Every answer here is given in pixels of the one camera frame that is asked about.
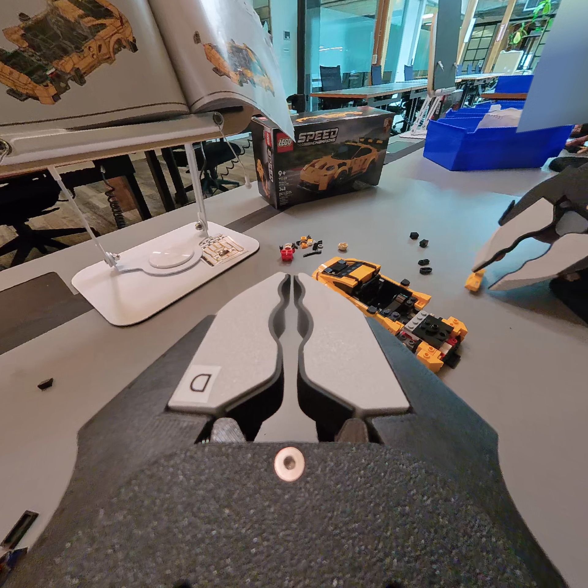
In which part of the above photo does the black coiled cable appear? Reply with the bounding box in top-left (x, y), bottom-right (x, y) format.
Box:
top-left (99, 165), bottom-right (127, 228)

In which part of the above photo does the narrow wooden desk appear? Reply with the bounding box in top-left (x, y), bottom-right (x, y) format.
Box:
top-left (310, 82), bottom-right (430, 111)

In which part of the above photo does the wide blue storage bin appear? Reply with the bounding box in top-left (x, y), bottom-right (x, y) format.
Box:
top-left (423, 111), bottom-right (575, 172)

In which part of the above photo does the green hanging plant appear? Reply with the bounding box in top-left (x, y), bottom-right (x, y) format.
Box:
top-left (507, 0), bottom-right (554, 47)

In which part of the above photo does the grey panel board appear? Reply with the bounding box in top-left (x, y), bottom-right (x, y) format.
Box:
top-left (517, 0), bottom-right (588, 134)

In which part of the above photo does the black lego set box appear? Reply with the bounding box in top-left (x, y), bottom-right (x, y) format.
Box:
top-left (250, 107), bottom-right (396, 211)

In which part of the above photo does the yellow lego car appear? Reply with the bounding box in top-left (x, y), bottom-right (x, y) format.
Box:
top-left (311, 257), bottom-right (468, 374)

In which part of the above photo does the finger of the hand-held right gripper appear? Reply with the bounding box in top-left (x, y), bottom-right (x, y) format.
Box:
top-left (488, 230), bottom-right (588, 292)
top-left (471, 195), bottom-right (559, 274)

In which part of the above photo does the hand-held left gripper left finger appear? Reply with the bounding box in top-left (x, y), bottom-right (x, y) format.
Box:
top-left (167, 272), bottom-right (293, 441)

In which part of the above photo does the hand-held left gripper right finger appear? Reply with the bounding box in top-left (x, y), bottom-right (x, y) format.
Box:
top-left (293, 272), bottom-right (411, 441)

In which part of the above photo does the dark blue office chair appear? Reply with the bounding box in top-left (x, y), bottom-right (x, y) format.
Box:
top-left (319, 64), bottom-right (344, 95)

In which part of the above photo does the sticker sheet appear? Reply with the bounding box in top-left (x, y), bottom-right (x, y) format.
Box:
top-left (200, 234), bottom-right (251, 266)

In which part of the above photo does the instruction booklet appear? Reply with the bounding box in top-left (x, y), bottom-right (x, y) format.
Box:
top-left (0, 0), bottom-right (295, 135)

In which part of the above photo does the black office chair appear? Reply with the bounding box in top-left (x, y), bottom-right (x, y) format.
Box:
top-left (198, 138), bottom-right (244, 194)
top-left (0, 177), bottom-right (99, 269)

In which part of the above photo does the grey board book stand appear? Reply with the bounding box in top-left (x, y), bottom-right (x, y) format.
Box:
top-left (399, 0), bottom-right (464, 139)

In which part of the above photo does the white book stand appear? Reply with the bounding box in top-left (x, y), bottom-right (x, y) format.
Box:
top-left (0, 108), bottom-right (260, 328)

